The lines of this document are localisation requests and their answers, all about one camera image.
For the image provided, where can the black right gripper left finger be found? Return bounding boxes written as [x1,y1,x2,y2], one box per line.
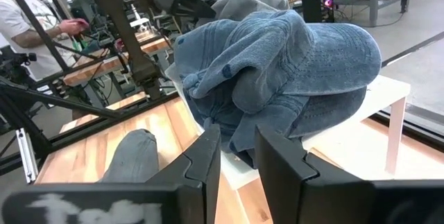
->
[0,123,222,224]

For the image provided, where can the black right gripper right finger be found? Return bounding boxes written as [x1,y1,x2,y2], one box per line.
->
[254,126,444,224]

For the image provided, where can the dark beanie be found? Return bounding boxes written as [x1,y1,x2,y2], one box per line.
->
[186,87,246,157]

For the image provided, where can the dark denim bucket hat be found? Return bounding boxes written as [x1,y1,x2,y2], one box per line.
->
[228,85,368,169]
[172,8,383,114]

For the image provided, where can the wooden workbench in background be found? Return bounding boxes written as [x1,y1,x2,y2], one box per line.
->
[61,35,174,88]

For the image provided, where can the black computer tower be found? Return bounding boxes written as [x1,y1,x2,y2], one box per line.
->
[300,0,336,24]

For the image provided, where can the white perforated metal shelf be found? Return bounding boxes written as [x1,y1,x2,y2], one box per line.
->
[164,62,412,191]

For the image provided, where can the person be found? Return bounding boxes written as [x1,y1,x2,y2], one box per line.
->
[0,0,90,81]

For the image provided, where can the silver frame bracket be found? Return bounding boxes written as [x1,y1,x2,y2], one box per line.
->
[15,128,40,184]

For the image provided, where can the black camera on tripod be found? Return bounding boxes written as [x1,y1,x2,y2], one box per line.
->
[0,46,38,85]

